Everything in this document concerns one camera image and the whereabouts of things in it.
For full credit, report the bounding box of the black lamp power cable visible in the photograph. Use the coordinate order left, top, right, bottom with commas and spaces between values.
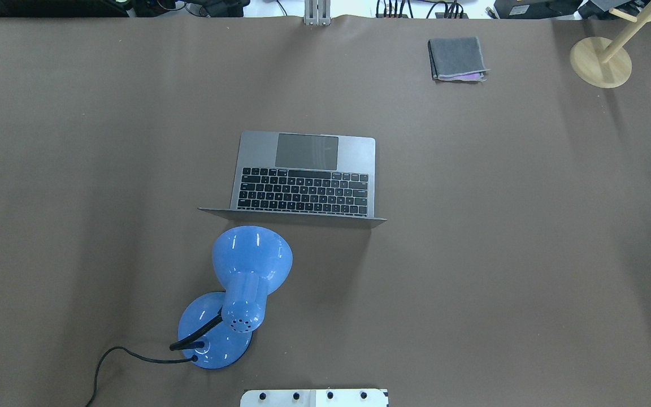
85, 346, 198, 407

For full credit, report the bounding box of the folded grey cloth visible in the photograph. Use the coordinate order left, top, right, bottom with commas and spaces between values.
427, 36, 488, 83

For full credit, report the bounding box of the aluminium frame post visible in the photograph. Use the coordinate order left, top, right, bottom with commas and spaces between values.
304, 0, 331, 27

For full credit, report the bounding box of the grey laptop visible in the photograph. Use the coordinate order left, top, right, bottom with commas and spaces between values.
203, 131, 385, 229

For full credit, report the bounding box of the blue desk lamp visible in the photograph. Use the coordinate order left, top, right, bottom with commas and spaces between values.
170, 225, 293, 369

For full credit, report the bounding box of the wooden cup stand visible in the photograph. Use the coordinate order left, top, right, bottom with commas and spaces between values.
569, 1, 651, 89

